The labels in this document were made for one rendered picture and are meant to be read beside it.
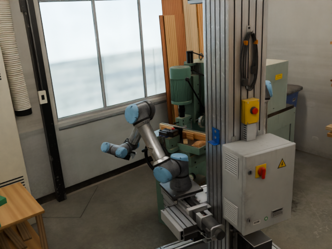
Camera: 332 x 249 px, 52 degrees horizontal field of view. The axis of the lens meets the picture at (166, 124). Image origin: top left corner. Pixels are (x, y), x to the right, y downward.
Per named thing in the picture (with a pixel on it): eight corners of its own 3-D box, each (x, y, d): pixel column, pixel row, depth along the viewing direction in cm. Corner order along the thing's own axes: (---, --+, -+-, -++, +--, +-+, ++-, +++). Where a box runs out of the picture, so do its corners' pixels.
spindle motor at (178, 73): (167, 103, 290) (164, 67, 280) (180, 99, 302) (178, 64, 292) (183, 106, 278) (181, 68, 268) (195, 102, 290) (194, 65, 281)
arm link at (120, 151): (131, 145, 241) (120, 141, 247) (119, 149, 233) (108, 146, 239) (131, 154, 243) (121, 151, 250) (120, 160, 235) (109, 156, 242)
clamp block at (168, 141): (157, 145, 287) (156, 136, 284) (167, 141, 296) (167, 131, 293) (170, 149, 277) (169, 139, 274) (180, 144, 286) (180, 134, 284)
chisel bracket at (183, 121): (175, 127, 295) (175, 117, 293) (186, 122, 305) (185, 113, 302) (182, 128, 291) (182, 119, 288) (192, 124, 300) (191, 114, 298)
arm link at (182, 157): (192, 171, 227) (191, 152, 222) (180, 179, 217) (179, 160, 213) (178, 167, 234) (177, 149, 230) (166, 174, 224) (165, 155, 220)
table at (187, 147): (139, 143, 303) (138, 137, 301) (162, 133, 324) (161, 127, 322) (192, 159, 263) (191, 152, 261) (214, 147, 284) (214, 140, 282)
